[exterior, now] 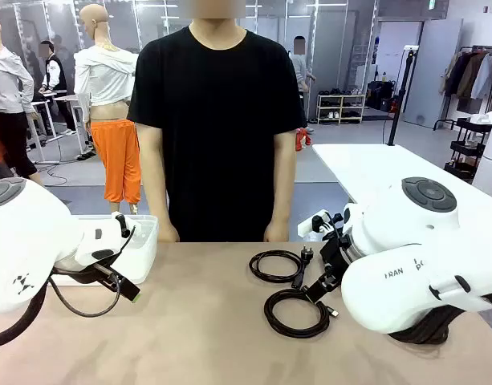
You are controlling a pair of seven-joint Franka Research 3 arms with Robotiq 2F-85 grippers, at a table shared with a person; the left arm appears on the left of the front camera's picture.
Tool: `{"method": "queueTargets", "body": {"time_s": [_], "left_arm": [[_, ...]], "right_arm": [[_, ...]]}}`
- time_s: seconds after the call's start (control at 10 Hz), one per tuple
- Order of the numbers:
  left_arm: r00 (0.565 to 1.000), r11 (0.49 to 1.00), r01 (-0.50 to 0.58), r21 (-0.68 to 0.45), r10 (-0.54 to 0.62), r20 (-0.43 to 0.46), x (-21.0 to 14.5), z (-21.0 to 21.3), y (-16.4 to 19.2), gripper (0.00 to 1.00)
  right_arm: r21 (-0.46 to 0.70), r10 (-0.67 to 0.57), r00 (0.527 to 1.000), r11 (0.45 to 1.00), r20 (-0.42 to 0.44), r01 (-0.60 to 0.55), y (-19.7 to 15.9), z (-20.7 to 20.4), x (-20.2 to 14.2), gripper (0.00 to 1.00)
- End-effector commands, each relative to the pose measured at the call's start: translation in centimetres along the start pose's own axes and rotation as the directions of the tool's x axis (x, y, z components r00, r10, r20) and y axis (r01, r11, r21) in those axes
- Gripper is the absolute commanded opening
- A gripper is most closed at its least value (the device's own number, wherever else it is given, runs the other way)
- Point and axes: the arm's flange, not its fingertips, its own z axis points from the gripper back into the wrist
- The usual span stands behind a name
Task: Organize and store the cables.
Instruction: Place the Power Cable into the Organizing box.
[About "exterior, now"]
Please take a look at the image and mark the black bags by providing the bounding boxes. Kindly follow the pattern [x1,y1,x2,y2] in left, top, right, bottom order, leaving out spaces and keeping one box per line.
[365,79,395,112]

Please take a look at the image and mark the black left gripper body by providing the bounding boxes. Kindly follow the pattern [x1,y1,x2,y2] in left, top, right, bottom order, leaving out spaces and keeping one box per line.
[51,262,122,290]

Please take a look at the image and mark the person's left hand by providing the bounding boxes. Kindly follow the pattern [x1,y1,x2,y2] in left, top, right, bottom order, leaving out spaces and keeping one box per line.
[263,219,291,243]

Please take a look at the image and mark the clear plastic storage bin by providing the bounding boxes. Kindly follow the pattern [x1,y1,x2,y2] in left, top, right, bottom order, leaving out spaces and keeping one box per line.
[48,214,159,286]

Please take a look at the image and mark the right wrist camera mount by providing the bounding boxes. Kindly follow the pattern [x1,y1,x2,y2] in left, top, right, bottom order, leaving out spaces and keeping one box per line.
[297,208,343,241]

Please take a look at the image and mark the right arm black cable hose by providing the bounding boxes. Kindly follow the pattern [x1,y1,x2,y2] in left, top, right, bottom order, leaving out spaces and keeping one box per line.
[389,294,487,346]

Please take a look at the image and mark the grey partition panel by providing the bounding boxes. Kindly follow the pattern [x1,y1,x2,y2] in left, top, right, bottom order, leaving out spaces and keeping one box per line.
[404,18,463,129]

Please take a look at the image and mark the black camera pole stand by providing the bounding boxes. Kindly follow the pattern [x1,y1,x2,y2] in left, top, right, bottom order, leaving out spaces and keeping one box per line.
[388,45,419,146]

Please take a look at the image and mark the person's left forearm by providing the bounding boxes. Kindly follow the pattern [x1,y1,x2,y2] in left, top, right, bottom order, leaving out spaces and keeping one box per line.
[269,172,297,228]

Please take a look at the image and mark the orange cropped pants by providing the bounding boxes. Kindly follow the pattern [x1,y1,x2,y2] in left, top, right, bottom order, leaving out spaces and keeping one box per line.
[91,118,143,204]

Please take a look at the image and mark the white hooded top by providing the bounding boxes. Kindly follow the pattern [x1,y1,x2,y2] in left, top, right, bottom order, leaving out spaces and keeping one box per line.
[73,44,140,124]

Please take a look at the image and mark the white standing desk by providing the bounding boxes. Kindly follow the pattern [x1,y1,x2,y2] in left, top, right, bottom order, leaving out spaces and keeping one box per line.
[26,91,67,164]

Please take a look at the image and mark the person's right forearm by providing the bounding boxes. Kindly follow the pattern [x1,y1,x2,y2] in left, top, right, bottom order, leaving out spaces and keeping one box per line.
[143,172,174,229]

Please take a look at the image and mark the black utility cart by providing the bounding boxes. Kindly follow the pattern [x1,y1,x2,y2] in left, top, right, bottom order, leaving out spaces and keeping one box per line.
[444,117,492,181]

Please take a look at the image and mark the mannequin in grey shirt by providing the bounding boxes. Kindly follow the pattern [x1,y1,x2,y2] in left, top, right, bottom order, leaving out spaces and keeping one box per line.
[0,19,44,185]

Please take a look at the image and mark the person's right hand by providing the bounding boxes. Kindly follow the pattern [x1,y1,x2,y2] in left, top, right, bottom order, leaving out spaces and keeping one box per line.
[157,218,181,243]

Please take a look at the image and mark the white side table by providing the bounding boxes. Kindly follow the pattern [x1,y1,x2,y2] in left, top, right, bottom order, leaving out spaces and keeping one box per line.
[311,143,492,209]

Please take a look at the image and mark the black clothes rack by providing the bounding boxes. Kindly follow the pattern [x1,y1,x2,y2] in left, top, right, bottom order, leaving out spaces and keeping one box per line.
[433,45,492,132]

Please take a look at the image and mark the brown coat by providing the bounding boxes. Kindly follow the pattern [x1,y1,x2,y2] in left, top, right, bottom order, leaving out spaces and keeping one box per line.
[456,51,487,99]

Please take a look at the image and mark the person in black t-shirt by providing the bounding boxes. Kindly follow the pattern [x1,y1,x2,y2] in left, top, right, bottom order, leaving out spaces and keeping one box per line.
[127,0,307,243]

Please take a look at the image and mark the light blue jacket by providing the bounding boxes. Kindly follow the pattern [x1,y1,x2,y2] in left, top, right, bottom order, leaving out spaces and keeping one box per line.
[470,53,492,101]

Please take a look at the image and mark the bystander in varsity jacket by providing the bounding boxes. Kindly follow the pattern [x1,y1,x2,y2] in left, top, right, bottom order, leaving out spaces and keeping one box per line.
[39,39,78,137]

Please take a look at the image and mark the black power cable with plug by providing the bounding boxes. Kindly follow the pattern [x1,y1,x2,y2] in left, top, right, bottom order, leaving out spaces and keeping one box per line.
[248,245,314,290]

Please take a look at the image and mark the thin black left gripper cable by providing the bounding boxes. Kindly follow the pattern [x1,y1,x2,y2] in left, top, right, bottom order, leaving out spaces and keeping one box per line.
[47,272,123,318]

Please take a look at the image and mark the red object on floor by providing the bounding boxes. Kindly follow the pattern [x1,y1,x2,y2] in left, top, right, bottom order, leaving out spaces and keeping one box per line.
[295,127,311,152]

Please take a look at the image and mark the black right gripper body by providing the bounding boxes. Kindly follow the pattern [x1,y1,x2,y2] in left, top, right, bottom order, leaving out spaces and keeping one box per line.
[319,234,353,278]

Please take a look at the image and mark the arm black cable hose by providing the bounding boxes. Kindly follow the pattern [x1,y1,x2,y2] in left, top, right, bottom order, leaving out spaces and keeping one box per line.
[389,294,487,346]
[0,272,50,350]

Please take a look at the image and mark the wooden shoe rack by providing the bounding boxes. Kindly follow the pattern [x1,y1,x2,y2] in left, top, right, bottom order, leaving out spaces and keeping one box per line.
[316,94,367,125]

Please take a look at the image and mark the bystander in grey top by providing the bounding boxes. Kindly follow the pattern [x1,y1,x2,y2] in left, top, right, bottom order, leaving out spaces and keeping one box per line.
[289,35,317,125]

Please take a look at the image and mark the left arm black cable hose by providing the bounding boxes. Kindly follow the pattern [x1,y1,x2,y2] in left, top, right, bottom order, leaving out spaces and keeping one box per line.
[0,272,50,350]

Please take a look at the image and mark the thick black braided USB cable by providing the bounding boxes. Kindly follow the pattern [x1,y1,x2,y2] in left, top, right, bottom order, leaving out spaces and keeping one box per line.
[263,289,340,340]

